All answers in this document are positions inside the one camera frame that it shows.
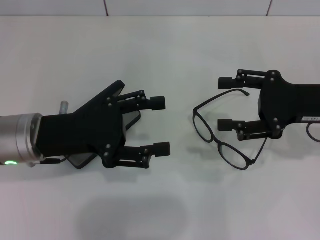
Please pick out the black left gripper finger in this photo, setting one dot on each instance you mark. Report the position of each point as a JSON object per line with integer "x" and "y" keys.
{"x": 157, "y": 103}
{"x": 162, "y": 149}

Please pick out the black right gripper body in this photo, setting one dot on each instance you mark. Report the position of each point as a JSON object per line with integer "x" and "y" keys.
{"x": 275, "y": 105}

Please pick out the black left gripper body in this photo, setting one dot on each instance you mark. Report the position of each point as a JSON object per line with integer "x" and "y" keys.
{"x": 75, "y": 132}

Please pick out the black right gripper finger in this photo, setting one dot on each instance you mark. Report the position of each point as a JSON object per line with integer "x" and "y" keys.
{"x": 225, "y": 125}
{"x": 226, "y": 83}

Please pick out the black glasses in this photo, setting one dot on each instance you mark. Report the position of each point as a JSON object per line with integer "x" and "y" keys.
{"x": 216, "y": 142}

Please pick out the black glasses case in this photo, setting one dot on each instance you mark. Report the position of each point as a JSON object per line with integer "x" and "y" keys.
{"x": 82, "y": 162}

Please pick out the white label sticker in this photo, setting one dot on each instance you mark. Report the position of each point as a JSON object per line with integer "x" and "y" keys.
{"x": 310, "y": 119}

